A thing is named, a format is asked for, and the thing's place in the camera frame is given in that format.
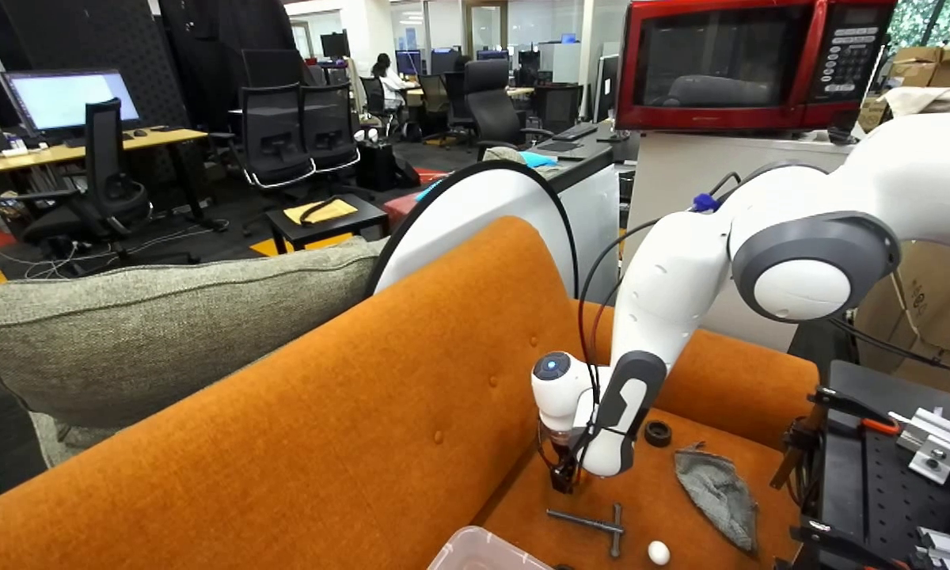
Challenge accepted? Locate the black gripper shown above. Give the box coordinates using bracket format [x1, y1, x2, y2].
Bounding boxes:
[549, 430, 586, 499]

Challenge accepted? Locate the metal T-shaped tool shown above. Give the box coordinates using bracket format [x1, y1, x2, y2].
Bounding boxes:
[546, 503, 631, 563]

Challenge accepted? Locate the clear plastic bin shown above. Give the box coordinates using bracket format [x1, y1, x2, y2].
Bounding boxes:
[425, 523, 556, 570]

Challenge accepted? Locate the gray crumpled cloth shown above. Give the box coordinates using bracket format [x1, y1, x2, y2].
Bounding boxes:
[671, 443, 763, 558]

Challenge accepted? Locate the orange fabric sofa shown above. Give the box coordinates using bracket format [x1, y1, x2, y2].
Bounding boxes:
[0, 217, 824, 570]

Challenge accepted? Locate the white counter dark top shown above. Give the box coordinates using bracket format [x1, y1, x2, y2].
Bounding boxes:
[483, 122, 627, 304]

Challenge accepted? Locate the white round panel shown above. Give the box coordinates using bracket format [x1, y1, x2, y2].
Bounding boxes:
[367, 158, 582, 311]

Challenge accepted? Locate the black toggle clamp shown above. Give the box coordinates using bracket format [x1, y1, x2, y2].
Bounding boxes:
[804, 386, 909, 442]

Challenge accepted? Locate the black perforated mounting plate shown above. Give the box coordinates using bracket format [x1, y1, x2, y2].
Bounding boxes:
[801, 358, 950, 570]

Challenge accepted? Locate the white cabinet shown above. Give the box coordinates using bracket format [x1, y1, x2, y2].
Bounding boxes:
[627, 128, 865, 358]

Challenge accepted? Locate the small black table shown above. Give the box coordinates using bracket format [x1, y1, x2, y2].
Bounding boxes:
[262, 191, 392, 254]

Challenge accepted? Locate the yellow folder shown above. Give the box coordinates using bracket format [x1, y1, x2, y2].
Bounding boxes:
[283, 196, 360, 227]

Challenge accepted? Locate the large cardboard box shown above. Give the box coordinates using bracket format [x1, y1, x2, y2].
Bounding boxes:
[851, 237, 950, 375]

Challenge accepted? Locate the black mesh office chair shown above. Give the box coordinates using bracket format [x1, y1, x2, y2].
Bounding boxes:
[297, 80, 366, 177]
[236, 80, 320, 192]

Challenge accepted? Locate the grey cushion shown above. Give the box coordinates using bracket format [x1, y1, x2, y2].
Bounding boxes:
[0, 237, 392, 502]

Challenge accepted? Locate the seated person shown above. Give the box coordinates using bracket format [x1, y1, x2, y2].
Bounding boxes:
[366, 51, 405, 114]

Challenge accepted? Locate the red microwave oven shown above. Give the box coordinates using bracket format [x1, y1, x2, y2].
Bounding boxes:
[615, 0, 899, 138]

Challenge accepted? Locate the wooden desk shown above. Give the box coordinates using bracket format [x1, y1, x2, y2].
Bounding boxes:
[0, 123, 213, 177]

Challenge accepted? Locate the small cardboard box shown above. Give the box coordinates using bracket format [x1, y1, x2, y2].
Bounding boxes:
[891, 43, 950, 92]

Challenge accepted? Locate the computer monitor lit screen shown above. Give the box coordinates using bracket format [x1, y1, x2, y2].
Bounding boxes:
[5, 66, 147, 140]

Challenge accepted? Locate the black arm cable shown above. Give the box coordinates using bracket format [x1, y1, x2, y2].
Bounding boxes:
[569, 217, 661, 470]

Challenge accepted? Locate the black metal stand post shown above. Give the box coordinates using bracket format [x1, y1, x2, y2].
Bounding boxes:
[790, 313, 862, 375]

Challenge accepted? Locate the silver metal bracket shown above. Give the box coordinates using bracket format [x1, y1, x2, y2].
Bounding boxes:
[888, 405, 950, 489]

